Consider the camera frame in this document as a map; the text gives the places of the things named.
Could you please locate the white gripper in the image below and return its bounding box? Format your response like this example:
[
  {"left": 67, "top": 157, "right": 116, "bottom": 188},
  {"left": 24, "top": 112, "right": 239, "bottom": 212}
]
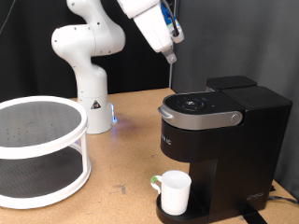
[{"left": 133, "top": 4, "right": 178, "bottom": 65}]

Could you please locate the black Keurig coffee machine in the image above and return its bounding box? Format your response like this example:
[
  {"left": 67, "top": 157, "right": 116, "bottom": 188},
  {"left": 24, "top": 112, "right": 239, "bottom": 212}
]
[{"left": 156, "top": 75, "right": 293, "bottom": 224}]

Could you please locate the white mug green handle tag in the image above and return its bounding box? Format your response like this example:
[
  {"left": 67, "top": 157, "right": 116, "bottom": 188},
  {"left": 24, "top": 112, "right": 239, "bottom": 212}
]
[{"left": 150, "top": 169, "right": 192, "bottom": 217}]

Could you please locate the clear water reservoir black lid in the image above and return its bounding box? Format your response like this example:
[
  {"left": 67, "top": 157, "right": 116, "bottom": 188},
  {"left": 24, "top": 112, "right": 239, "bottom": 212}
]
[{"left": 206, "top": 75, "right": 258, "bottom": 91}]

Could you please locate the grey partition panel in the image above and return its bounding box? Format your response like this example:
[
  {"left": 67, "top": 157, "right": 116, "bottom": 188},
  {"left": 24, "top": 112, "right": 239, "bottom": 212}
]
[{"left": 169, "top": 0, "right": 299, "bottom": 200}]

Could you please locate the white two-tier turntable rack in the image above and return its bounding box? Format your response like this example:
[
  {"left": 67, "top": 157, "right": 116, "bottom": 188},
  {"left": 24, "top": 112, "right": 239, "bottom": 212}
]
[{"left": 0, "top": 95, "right": 93, "bottom": 210}]

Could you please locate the black tape strip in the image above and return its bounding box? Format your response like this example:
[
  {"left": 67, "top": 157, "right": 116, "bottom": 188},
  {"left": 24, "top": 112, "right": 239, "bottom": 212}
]
[{"left": 239, "top": 209, "right": 265, "bottom": 224}]

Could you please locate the blue cable clip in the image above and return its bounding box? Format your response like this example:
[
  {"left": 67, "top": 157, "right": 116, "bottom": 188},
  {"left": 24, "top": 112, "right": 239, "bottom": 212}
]
[{"left": 162, "top": 3, "right": 180, "bottom": 29}]

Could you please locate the braided machine power cord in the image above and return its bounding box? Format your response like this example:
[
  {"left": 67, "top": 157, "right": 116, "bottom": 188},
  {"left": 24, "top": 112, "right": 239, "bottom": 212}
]
[{"left": 268, "top": 195, "right": 299, "bottom": 206}]

